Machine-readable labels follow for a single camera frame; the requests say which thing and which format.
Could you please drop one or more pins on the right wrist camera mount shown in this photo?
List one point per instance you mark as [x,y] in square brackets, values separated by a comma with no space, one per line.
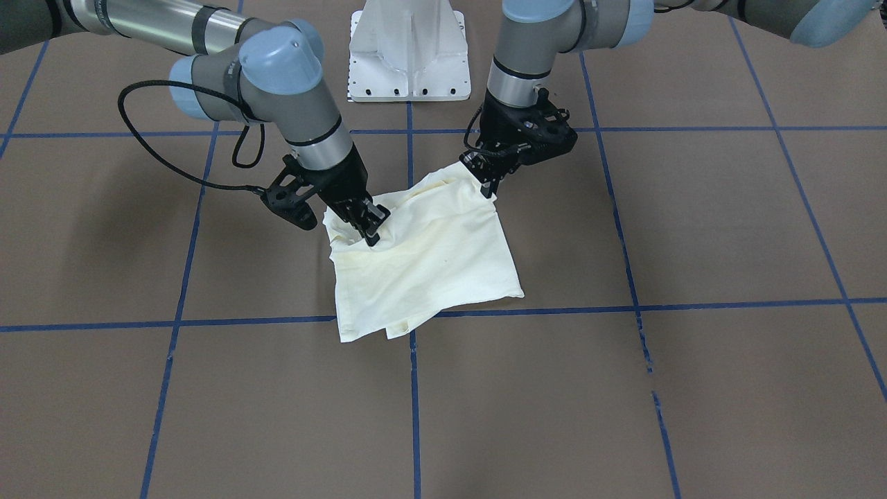
[287,196]

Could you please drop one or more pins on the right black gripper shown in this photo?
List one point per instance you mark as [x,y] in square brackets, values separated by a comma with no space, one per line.
[344,185]

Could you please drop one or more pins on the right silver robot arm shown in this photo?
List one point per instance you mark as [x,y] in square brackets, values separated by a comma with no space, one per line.
[232,68]

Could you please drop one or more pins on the cream long-sleeve cat shirt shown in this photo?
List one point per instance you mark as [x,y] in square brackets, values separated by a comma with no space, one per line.
[442,246]

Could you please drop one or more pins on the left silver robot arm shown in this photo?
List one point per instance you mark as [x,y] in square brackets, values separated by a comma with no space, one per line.
[534,33]

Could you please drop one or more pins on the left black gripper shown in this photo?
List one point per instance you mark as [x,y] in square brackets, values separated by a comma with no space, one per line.
[493,119]

